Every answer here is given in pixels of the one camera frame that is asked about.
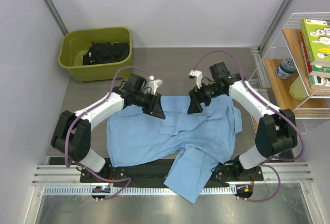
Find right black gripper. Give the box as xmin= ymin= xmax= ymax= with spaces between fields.
xmin=188 ymin=80 xmax=225 ymax=114

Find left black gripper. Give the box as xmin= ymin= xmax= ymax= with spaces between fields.
xmin=134 ymin=91 xmax=166 ymax=119

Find light blue long sleeve shirt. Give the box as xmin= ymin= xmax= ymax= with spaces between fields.
xmin=107 ymin=95 xmax=243 ymax=203

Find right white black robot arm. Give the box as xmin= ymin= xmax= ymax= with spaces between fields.
xmin=188 ymin=62 xmax=298 ymax=180

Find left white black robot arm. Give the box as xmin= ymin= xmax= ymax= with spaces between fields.
xmin=51 ymin=74 xmax=165 ymax=182

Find teal book stack bottom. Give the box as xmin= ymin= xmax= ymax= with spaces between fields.
xmin=309 ymin=65 xmax=329 ymax=89

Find black clothes in bin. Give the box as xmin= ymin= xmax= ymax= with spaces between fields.
xmin=82 ymin=42 xmax=130 ymax=65

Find olive green plastic bin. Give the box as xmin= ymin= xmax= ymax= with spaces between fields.
xmin=58 ymin=27 xmax=133 ymax=82

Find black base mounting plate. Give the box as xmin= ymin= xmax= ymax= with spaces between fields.
xmin=47 ymin=157 xmax=265 ymax=183

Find blue white ceramic cup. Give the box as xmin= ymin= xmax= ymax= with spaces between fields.
xmin=275 ymin=58 xmax=296 ymax=79

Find pale yellow green object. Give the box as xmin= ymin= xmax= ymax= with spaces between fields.
xmin=289 ymin=76 xmax=309 ymax=100

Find red book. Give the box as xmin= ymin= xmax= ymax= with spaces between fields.
xmin=300 ymin=31 xmax=313 ymax=76

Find green book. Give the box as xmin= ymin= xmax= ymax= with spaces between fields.
xmin=301 ymin=18 xmax=329 ymax=67

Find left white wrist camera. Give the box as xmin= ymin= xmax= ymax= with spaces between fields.
xmin=147 ymin=75 xmax=163 ymax=95

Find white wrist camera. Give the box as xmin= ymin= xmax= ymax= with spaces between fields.
xmin=189 ymin=70 xmax=203 ymax=89
xmin=147 ymin=75 xmax=163 ymax=95

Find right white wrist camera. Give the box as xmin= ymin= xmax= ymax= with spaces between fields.
xmin=189 ymin=70 xmax=203 ymax=89

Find white wire shelf rack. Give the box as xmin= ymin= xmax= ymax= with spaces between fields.
xmin=251 ymin=12 xmax=329 ymax=134

